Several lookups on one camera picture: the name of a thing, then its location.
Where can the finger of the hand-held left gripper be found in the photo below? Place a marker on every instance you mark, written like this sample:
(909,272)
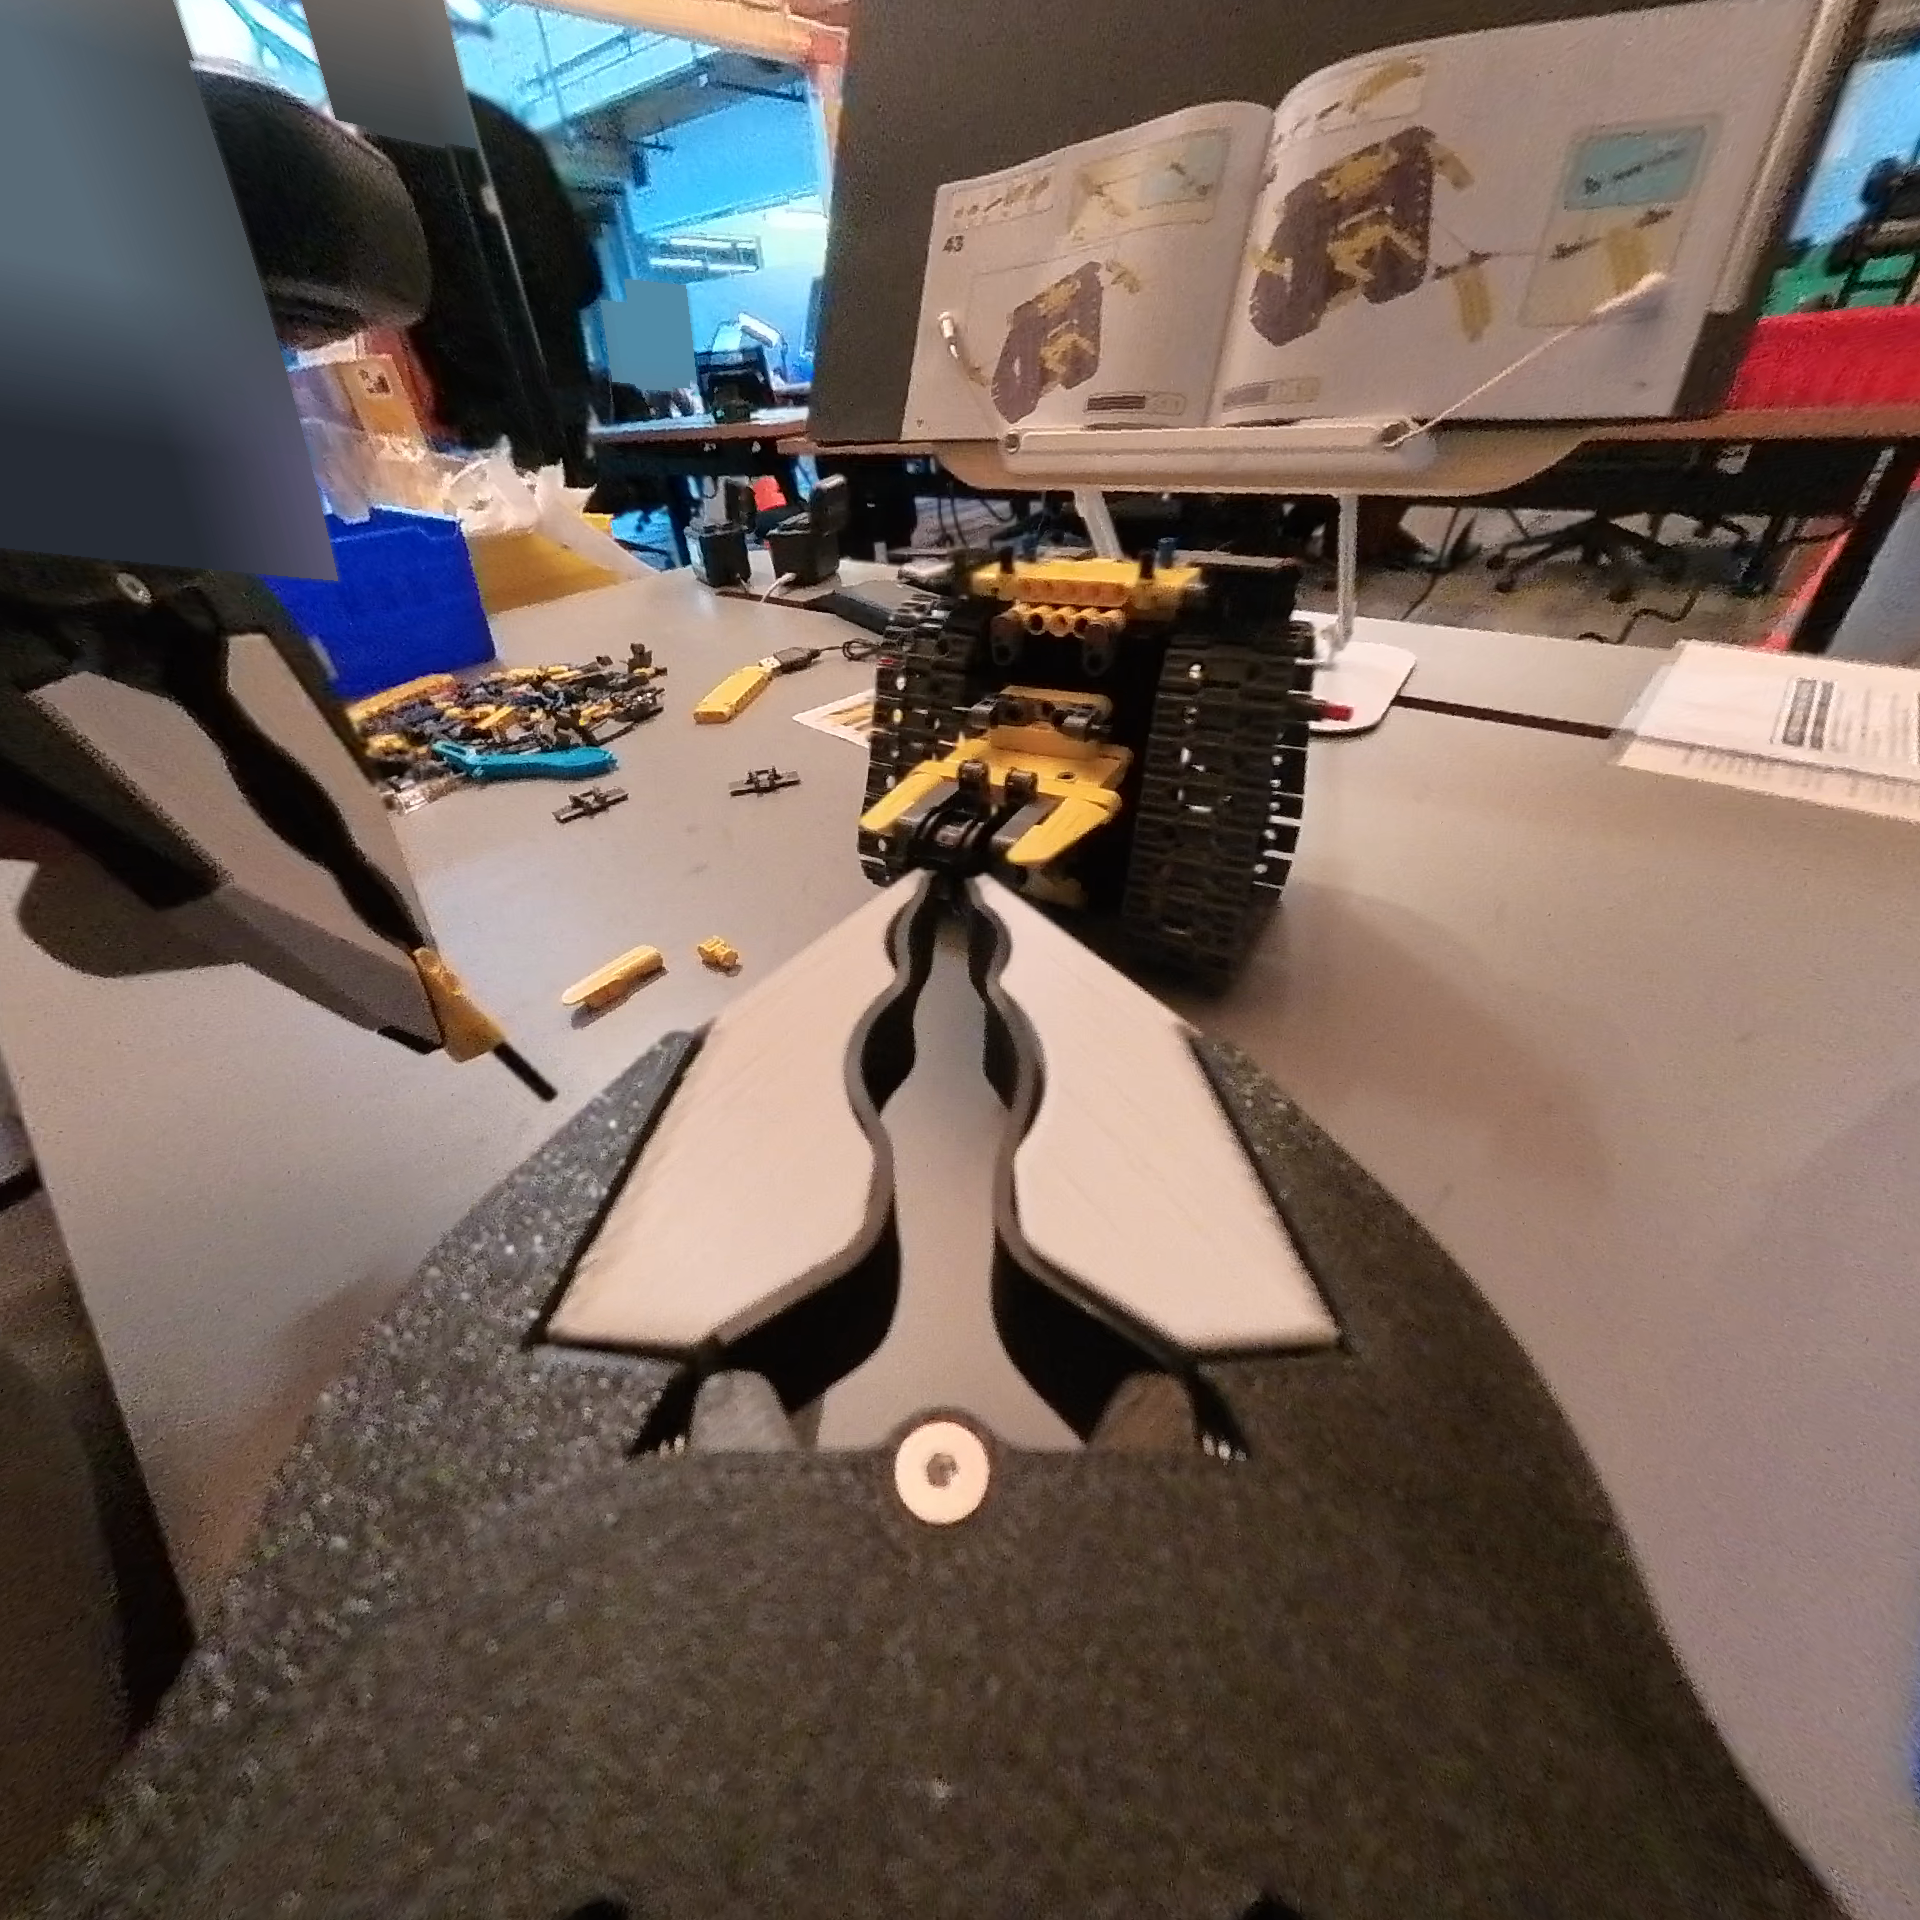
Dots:
(319,752)
(165,779)

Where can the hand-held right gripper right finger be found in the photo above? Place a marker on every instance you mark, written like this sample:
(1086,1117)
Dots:
(1171,1184)

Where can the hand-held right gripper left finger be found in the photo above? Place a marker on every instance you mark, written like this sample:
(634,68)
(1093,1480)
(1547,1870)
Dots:
(721,1184)

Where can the pile of small toy bricks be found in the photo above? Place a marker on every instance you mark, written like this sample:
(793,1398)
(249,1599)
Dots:
(511,706)

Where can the black toy axle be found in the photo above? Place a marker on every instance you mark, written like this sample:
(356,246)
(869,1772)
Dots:
(526,1073)

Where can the yellow blade-shaped brick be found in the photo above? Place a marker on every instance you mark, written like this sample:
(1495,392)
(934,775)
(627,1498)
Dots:
(620,976)
(457,1005)

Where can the yellow black toy tracked vehicle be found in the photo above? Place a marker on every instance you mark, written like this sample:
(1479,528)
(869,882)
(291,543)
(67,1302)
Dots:
(1215,808)

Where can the blue plastic bin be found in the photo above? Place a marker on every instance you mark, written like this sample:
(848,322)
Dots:
(410,616)

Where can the blue brick separator tool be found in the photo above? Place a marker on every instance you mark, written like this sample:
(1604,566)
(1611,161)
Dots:
(526,767)

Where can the small yellow connector brick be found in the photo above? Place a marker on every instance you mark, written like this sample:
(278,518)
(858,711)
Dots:
(721,949)

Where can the yellow cardboard box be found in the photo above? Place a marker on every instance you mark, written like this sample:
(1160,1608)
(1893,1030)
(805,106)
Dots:
(554,566)

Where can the clear plastic bags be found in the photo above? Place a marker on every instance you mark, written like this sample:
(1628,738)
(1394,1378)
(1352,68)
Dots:
(447,445)

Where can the yellow long panel brick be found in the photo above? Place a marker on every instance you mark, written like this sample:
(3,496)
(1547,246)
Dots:
(733,691)

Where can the black battery charger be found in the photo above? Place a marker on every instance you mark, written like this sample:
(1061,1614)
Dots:
(727,544)
(815,543)

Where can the yellow grey sticker sheet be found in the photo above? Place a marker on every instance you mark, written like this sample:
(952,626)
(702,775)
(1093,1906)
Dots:
(833,718)

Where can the black hanging jacket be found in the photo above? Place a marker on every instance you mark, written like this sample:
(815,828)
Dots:
(511,268)

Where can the black power adapter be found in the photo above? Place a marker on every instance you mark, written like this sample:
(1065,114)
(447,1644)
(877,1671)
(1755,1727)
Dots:
(869,607)

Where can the printed paper in plastic sleeve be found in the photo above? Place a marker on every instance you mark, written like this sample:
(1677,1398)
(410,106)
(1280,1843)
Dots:
(1768,736)

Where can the instruction booklet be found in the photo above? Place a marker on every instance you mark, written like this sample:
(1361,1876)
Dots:
(1137,296)

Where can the red box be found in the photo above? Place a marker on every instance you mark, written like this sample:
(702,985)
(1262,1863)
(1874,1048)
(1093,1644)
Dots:
(1832,362)

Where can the green crate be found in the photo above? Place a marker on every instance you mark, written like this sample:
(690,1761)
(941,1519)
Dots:
(1846,272)

